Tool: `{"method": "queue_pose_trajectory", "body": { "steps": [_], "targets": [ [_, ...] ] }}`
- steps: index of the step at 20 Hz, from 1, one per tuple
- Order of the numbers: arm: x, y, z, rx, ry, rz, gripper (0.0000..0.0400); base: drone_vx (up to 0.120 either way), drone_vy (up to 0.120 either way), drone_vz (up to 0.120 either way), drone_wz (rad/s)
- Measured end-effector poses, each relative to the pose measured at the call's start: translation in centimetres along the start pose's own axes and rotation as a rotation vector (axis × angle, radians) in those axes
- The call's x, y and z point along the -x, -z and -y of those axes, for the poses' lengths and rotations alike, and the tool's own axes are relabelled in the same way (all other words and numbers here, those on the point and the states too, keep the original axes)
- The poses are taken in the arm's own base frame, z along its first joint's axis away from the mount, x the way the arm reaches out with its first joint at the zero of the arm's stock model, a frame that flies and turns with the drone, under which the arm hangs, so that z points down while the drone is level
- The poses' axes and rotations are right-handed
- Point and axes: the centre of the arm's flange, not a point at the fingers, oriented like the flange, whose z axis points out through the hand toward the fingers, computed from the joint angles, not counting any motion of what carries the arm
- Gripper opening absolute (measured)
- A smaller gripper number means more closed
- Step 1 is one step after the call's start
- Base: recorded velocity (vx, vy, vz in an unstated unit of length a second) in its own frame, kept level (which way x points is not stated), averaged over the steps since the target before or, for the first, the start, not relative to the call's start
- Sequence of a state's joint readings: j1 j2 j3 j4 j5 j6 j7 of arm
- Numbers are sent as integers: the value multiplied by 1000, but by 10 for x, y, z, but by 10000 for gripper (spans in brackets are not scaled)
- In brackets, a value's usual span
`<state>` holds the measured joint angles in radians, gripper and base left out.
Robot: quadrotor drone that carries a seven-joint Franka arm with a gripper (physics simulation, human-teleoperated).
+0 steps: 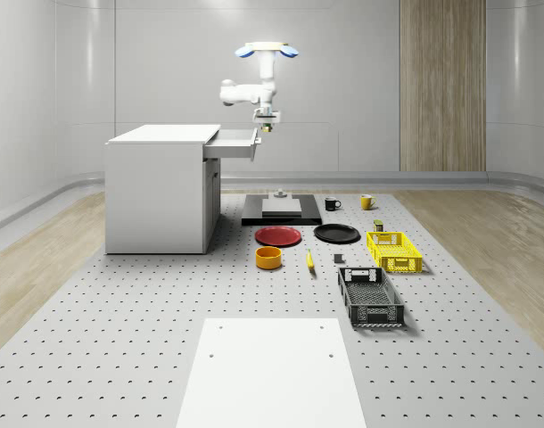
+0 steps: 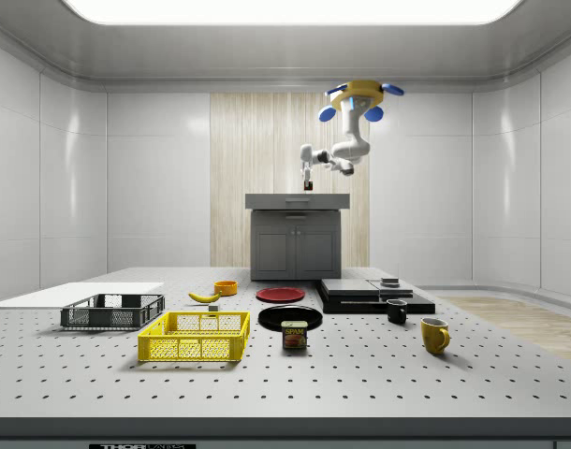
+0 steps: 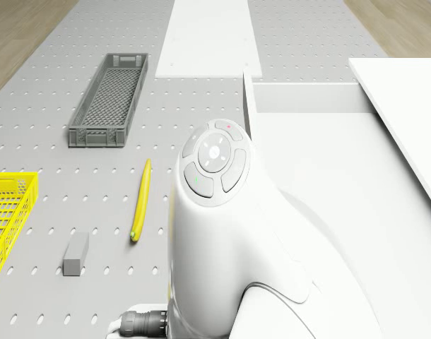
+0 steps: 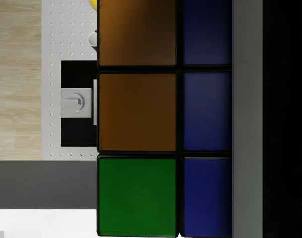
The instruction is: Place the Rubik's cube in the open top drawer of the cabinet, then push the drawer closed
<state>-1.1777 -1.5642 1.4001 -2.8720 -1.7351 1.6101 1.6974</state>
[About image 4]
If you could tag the puzzle cube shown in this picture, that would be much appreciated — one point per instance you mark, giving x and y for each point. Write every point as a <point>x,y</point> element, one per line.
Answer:
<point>138,111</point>

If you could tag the black stove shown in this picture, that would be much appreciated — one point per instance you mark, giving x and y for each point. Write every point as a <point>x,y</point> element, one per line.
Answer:
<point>76,72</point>

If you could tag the yellow mug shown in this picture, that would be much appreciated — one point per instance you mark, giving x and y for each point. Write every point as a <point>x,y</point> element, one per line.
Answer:
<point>93,3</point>

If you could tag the white cabinet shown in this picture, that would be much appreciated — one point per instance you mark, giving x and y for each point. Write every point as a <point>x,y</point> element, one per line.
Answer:
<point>42,223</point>

